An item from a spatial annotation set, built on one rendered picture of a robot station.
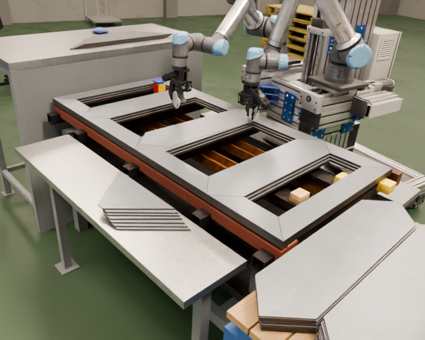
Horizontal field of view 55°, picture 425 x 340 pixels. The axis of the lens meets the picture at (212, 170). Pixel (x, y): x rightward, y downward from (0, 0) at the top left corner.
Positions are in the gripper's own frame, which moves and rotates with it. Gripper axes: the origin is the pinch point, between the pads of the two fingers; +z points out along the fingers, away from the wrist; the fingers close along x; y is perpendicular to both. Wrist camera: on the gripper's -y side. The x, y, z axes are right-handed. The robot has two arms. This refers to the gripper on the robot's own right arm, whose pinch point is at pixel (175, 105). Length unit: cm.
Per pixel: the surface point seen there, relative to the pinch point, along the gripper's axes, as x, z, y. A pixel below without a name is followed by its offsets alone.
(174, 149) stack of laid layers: -23.4, 7.0, 27.1
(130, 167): -40.4, 13.7, 19.0
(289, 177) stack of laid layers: -3, 8, 73
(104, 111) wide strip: -24.3, 6.3, -26.5
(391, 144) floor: 262, 87, 19
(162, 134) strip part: -18.6, 6.3, 13.2
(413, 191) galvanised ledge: 55, 22, 103
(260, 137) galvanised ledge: 45, 22, 21
